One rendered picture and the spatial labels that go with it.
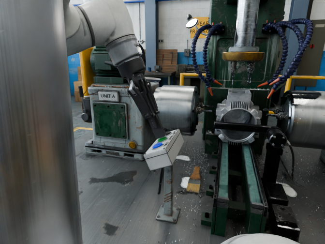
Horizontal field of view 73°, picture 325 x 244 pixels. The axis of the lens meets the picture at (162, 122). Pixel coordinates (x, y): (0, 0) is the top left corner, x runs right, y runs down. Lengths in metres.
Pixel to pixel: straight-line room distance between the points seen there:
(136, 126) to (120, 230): 0.50
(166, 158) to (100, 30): 0.37
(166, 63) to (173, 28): 0.92
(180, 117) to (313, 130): 0.53
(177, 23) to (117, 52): 5.70
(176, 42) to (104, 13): 5.67
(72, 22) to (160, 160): 0.39
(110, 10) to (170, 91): 0.53
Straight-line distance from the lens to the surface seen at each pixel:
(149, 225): 0.76
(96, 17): 0.61
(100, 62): 1.12
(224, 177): 0.79
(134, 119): 1.06
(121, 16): 0.63
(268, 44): 1.31
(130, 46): 0.62
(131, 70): 0.61
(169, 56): 6.07
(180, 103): 1.00
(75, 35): 0.57
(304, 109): 1.03
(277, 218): 0.77
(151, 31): 6.12
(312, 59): 6.45
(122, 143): 1.13
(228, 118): 1.20
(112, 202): 0.87
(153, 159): 0.60
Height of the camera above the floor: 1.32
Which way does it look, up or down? 17 degrees down
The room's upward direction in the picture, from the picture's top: straight up
